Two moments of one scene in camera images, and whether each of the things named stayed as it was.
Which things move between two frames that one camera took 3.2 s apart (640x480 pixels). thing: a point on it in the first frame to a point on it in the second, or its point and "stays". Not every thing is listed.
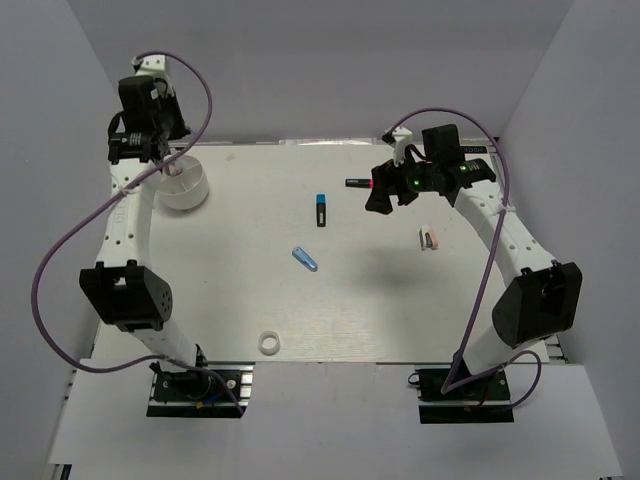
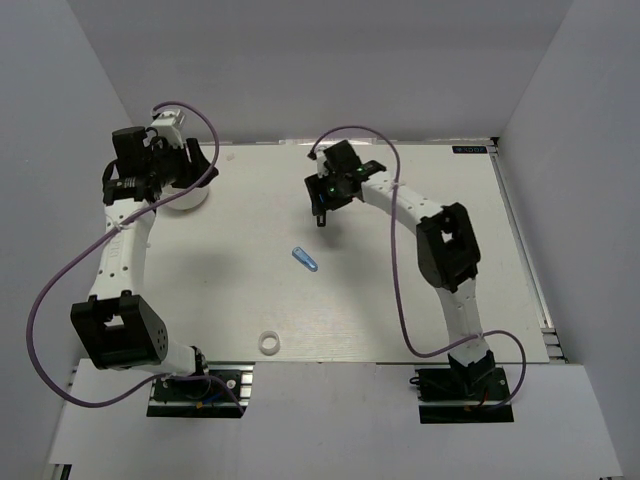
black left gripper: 180,129 to 198,157
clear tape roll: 269,351 stays
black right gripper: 388,177 to 317,187
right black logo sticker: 473,149 stays
